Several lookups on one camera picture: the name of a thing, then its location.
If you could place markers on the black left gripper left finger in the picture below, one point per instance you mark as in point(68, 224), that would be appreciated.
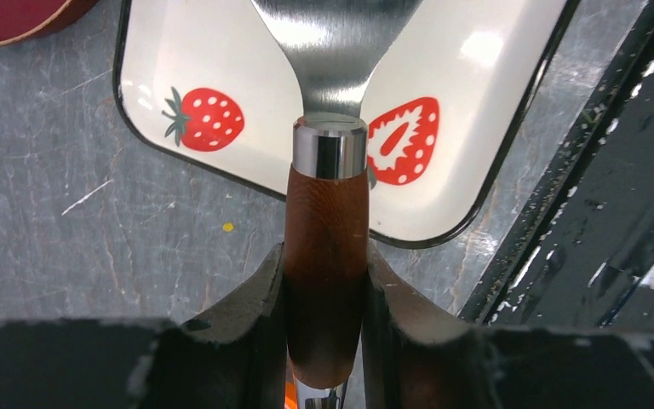
point(232, 355)

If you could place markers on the round red lacquer tray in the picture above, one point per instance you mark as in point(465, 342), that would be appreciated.
point(22, 20)

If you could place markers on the white strawberry enamel tray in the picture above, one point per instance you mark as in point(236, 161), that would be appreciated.
point(205, 82)

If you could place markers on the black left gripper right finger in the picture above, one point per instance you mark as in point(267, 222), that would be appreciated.
point(417, 355)

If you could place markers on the wooden handled metal spatula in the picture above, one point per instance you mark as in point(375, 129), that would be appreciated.
point(333, 48)

